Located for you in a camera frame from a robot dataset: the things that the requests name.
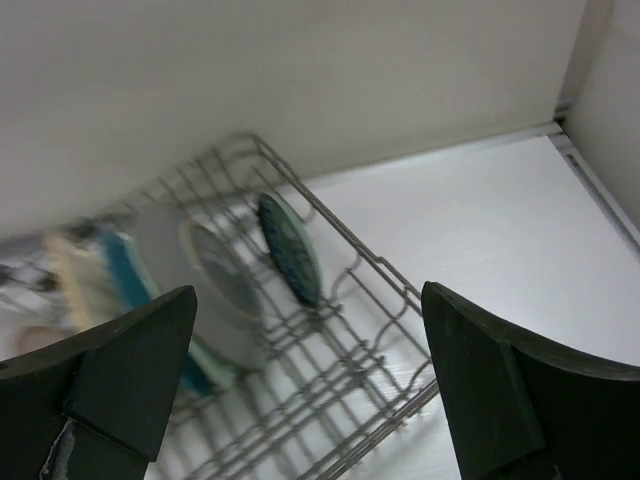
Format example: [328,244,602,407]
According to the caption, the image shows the teal scalloped plate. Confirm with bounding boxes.
[98,230,211,396]

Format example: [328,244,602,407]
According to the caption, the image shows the square woven bamboo plate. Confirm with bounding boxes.
[44,233,122,331]

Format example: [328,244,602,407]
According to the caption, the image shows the grey wire dish rack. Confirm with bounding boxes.
[0,132,441,480]

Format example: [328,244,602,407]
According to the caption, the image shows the grey plate with deer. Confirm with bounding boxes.
[134,207,269,371]

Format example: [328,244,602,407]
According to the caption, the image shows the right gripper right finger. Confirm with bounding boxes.
[421,282,639,479]

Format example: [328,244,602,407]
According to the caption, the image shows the mint green floral plate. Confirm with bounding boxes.
[189,340,237,390]

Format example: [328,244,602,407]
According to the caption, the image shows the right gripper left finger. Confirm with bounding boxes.
[1,286,197,479]

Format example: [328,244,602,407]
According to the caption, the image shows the small blue patterned plate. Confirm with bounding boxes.
[257,192,322,308]

